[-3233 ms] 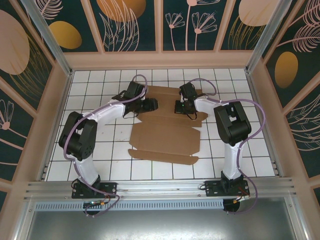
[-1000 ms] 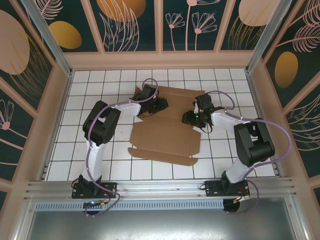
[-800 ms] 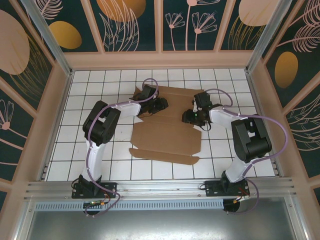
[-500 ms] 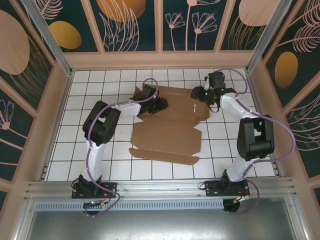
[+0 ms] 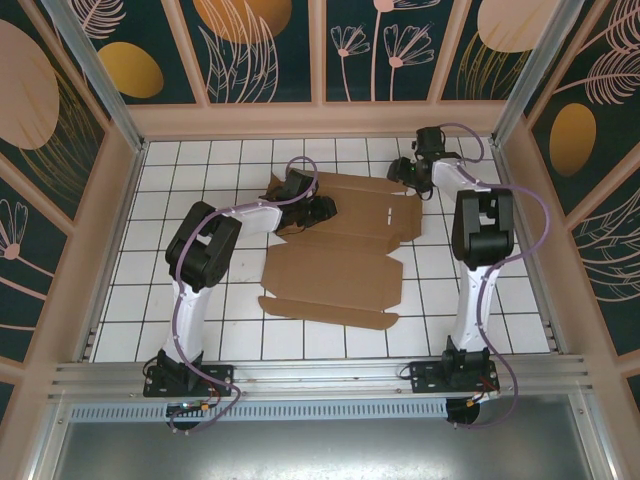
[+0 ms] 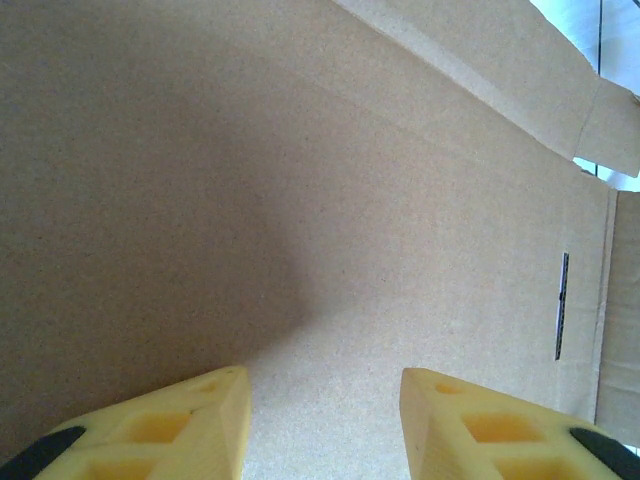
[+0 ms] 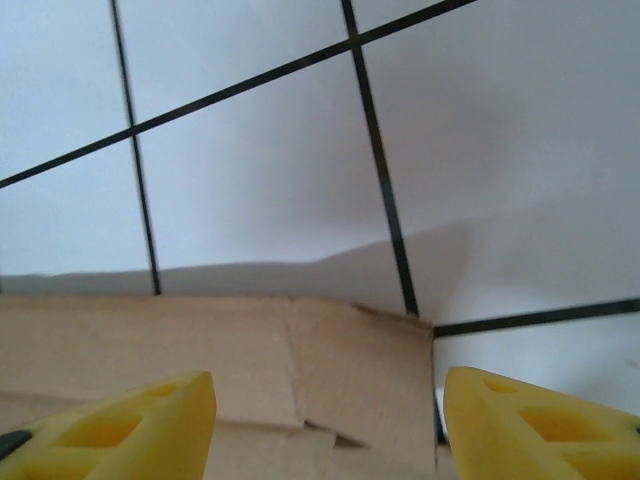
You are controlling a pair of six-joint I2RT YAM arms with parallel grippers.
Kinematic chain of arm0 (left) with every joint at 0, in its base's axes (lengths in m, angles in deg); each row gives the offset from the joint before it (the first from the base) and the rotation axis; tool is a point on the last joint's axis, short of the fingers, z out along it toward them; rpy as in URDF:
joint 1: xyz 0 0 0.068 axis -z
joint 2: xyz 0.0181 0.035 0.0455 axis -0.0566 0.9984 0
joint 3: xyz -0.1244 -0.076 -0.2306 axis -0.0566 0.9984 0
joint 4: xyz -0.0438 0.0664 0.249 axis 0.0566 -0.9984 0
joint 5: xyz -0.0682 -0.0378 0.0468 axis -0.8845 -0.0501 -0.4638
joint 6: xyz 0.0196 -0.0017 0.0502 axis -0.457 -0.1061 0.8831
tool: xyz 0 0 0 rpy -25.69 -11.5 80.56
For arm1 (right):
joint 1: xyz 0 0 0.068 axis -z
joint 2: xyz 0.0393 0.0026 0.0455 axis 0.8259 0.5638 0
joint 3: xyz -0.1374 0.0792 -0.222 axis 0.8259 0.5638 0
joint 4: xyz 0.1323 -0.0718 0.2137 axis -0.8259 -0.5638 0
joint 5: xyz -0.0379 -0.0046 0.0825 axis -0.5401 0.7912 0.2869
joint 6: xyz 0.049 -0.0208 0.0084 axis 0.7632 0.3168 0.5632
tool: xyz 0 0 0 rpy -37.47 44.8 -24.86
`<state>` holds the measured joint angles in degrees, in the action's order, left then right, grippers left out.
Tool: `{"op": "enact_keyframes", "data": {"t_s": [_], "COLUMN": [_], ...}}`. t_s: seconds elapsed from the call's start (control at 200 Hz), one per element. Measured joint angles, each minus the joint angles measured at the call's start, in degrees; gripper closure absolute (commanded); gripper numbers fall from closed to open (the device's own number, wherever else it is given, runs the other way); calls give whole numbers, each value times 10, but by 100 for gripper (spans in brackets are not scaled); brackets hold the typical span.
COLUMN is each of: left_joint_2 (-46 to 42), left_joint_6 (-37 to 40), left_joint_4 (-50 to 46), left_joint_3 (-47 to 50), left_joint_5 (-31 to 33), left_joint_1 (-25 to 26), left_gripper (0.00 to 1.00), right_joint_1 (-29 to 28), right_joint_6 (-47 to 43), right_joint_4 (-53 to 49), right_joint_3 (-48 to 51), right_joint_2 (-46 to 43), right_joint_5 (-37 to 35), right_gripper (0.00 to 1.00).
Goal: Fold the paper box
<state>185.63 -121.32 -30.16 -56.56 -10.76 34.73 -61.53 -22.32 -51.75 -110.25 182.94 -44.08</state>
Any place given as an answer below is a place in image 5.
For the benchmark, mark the brown cardboard box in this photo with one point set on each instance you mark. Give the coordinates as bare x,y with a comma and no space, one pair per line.
330,285

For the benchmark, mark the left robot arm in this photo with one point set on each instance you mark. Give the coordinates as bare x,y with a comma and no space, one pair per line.
192,320

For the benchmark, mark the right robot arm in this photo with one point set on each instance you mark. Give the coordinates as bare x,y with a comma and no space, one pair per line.
475,320

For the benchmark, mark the grey metal sheet panel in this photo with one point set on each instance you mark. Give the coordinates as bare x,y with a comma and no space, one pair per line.
325,450

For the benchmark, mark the aluminium frame post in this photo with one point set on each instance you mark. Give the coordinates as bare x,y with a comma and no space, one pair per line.
530,65
95,65

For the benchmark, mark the aluminium mounting rail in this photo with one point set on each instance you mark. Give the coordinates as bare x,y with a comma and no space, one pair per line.
325,372

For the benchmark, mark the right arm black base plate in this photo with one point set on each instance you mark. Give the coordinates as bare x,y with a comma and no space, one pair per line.
425,377

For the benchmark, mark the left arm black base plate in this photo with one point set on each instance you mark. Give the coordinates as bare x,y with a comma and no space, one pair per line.
215,380

